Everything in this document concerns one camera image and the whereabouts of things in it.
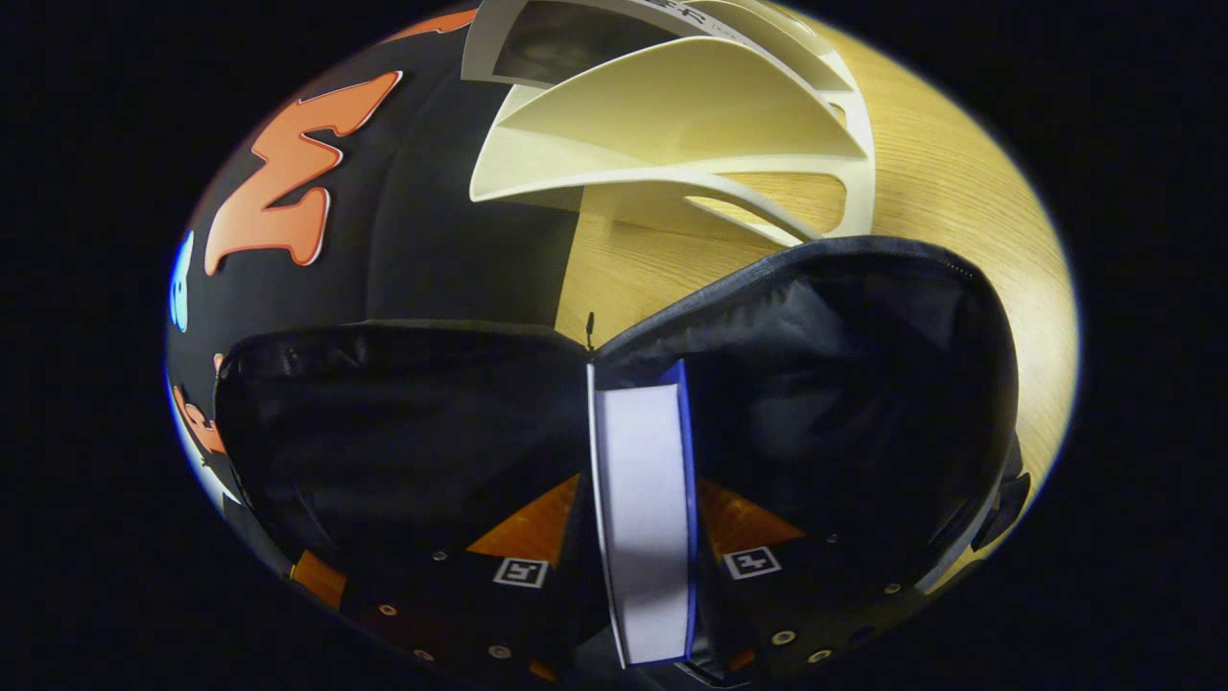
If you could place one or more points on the grey schoolbag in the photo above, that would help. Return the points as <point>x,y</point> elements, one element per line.
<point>844,384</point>

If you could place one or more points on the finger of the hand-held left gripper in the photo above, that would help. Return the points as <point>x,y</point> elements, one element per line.
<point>317,579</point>

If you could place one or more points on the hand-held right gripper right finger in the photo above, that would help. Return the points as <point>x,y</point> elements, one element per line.
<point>815,585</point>

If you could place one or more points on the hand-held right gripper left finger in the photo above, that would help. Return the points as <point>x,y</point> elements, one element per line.
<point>460,595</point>

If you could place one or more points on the black backdrop cloth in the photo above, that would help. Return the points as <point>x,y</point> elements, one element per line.
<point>432,240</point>

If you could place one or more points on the white plastic bookshelf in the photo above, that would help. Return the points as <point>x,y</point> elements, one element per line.
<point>672,115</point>

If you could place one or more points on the blue book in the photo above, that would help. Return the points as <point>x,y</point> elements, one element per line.
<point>645,518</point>

